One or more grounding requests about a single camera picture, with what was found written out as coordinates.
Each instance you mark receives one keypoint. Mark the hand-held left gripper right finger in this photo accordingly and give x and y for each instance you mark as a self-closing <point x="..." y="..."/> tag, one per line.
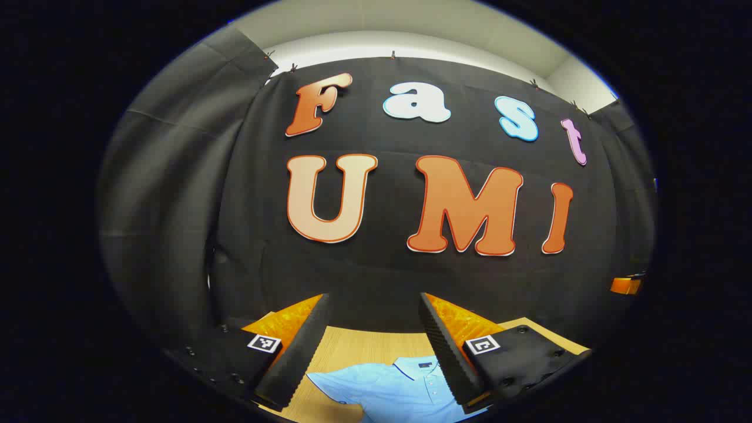
<point x="449" y="352"/>

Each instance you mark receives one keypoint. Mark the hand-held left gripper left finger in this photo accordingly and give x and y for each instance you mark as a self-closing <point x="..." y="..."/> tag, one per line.
<point x="296" y="352"/>

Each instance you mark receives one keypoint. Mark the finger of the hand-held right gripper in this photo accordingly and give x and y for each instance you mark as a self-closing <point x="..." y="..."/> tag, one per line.
<point x="625" y="285"/>

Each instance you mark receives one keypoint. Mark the light blue T-shirt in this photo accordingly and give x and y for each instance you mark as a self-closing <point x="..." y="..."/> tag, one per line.
<point x="388" y="388"/>

